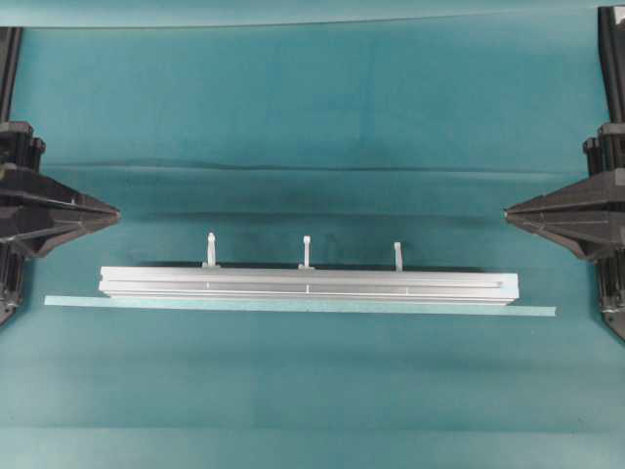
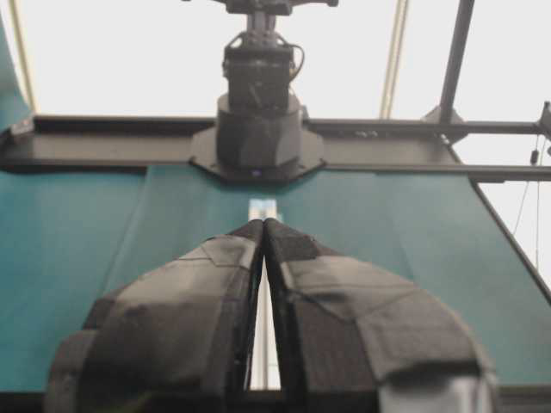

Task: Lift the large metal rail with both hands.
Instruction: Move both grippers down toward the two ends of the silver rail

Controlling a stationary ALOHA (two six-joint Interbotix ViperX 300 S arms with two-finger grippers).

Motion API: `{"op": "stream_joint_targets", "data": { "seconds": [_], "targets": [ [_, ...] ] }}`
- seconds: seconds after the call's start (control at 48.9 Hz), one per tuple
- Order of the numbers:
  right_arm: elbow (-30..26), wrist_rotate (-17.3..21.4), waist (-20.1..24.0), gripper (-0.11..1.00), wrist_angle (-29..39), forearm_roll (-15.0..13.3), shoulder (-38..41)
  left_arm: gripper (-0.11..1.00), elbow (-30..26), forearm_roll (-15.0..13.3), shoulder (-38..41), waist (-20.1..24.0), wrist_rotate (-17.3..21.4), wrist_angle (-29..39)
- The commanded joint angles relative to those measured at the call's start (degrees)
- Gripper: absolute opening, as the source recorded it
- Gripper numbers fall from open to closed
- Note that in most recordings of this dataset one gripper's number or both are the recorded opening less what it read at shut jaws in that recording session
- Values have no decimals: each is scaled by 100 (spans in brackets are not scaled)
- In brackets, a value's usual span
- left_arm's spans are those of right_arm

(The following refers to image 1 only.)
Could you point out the middle white cable tie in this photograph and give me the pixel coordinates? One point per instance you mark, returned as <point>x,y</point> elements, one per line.
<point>306,263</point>

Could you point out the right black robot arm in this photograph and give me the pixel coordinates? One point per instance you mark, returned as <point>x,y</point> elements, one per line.
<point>611,52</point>

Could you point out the left white cable tie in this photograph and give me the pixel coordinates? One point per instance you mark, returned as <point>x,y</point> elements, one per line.
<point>211,255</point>

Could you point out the teal table cloth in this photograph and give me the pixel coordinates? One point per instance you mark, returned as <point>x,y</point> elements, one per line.
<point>359,135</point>

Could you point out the white cable tie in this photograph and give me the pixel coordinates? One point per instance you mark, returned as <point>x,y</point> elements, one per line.
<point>306,263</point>
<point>211,255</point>
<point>398,256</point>

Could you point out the large aluminium rail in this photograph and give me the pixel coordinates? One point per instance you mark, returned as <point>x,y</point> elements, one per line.
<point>204,282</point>

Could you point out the right white cable tie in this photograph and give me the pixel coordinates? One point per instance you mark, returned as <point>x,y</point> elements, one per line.
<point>398,256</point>

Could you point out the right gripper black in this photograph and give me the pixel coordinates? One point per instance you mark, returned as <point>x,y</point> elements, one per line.
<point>588,235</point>

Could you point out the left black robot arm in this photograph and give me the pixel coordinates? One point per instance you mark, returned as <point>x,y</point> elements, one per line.
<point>10,52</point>

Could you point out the teal tape strip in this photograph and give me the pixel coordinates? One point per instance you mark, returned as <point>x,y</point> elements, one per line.
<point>302,306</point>

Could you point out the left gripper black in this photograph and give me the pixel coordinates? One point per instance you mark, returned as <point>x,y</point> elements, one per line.
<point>33,232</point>

